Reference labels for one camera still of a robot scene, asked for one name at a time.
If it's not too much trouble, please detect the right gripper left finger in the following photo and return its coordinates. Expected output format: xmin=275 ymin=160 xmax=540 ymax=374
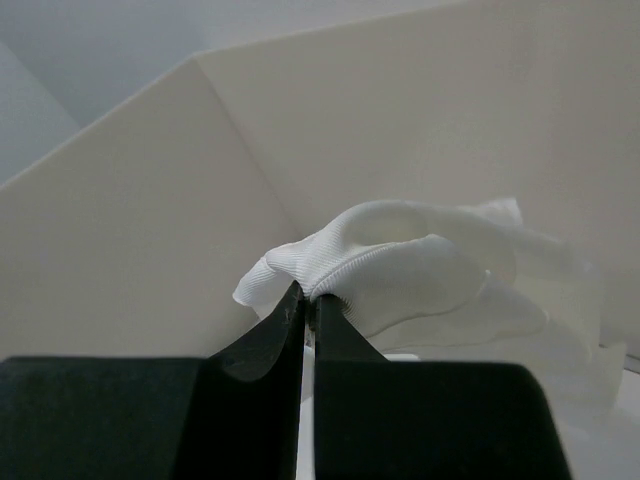
xmin=1 ymin=285 xmax=303 ymax=479

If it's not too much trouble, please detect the white pleated skirt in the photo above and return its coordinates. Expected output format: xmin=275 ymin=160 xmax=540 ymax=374
xmin=233 ymin=199 xmax=626 ymax=416

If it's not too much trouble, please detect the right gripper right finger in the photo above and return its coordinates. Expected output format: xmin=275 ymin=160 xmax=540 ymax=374
xmin=313 ymin=295 xmax=571 ymax=479

